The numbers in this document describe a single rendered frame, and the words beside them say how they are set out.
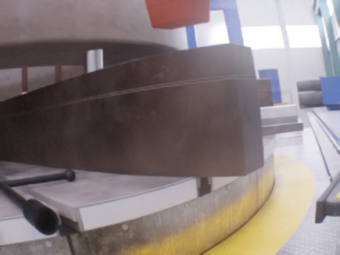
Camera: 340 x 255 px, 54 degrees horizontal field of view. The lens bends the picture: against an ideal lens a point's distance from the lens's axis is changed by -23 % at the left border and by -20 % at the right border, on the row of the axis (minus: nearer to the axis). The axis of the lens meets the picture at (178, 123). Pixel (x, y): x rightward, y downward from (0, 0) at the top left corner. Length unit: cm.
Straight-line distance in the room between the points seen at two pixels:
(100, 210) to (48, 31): 84
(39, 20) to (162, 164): 78
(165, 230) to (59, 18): 96
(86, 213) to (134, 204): 16
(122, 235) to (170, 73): 51
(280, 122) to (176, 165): 119
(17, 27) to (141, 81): 61
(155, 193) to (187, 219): 20
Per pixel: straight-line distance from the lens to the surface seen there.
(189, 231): 130
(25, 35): 153
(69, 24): 166
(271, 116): 235
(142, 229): 114
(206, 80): 117
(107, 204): 101
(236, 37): 647
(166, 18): 128
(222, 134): 116
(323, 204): 73
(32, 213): 77
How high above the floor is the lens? 53
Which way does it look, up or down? 3 degrees down
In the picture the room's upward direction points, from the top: 6 degrees counter-clockwise
